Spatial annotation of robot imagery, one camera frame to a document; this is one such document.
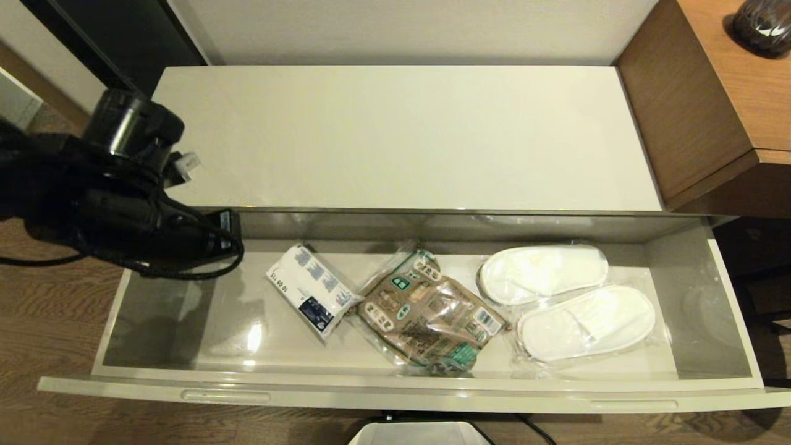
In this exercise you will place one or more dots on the brown wooden desk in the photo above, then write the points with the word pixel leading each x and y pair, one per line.
pixel 692 99

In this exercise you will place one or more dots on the brown printed snack packet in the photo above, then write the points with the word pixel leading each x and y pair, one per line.
pixel 426 315

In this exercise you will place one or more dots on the dark glass door panel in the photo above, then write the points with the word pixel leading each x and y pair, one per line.
pixel 123 37

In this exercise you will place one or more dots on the bagged white slippers showing soles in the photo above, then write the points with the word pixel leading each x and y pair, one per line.
pixel 544 275

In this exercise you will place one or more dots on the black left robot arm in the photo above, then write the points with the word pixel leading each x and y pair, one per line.
pixel 93 198

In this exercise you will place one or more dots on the wide cream cabinet drawer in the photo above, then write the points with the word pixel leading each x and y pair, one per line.
pixel 432 389

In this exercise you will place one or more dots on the white blue-patterned tissue packet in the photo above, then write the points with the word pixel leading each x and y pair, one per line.
pixel 312 287

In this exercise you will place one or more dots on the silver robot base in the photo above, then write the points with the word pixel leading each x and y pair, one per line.
pixel 420 436

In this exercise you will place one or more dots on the glossy cream drawer cabinet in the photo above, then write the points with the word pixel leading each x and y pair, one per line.
pixel 401 136

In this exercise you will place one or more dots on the dark glass vase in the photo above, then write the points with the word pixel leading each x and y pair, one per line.
pixel 763 28

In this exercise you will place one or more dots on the white furniture corner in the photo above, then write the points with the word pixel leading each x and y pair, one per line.
pixel 12 99

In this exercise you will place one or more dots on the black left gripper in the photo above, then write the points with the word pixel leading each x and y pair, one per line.
pixel 219 238

